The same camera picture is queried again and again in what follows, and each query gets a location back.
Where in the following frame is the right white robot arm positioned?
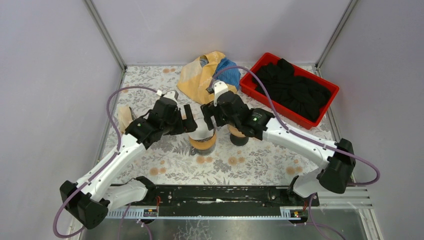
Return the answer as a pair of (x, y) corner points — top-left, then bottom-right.
(200, 91), (356, 206)

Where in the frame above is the red plastic bin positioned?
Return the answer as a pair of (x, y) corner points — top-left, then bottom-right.
(240, 52), (340, 130)

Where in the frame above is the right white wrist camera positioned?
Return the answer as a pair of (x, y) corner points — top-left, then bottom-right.
(206, 80), (229, 107)

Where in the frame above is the floral table mat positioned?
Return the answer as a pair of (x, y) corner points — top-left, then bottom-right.
(113, 66), (317, 186)

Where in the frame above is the wooden ring holder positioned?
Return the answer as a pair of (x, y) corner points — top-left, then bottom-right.
(227, 124), (246, 138)
(188, 132), (217, 150)

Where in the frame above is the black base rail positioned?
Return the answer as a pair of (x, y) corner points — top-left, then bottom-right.
(132, 184), (309, 218)

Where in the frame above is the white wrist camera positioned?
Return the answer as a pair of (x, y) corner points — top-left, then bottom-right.
(206, 80), (229, 107)
(156, 90), (179, 102)

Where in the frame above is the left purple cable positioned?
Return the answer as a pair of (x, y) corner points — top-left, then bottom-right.
(52, 86), (163, 240)

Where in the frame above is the yellow cloth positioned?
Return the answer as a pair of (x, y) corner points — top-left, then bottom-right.
(177, 51), (237, 105)

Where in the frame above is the orange filter holder box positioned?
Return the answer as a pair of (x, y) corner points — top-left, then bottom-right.
(117, 105), (137, 134)

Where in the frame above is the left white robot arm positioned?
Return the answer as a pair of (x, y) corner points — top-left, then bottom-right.
(59, 96), (198, 230)

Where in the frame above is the clear glass pitcher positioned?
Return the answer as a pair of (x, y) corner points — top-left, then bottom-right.
(189, 145), (216, 156)

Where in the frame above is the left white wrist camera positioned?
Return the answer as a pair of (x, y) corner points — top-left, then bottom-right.
(156, 90), (179, 102)

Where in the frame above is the blue cloth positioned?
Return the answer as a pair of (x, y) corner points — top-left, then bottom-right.
(213, 57), (241, 91)

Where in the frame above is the black cloth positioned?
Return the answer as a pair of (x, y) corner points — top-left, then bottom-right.
(255, 58), (332, 122)

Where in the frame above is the dark glass carafe red rim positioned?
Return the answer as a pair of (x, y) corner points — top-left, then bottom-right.
(229, 134), (249, 147)

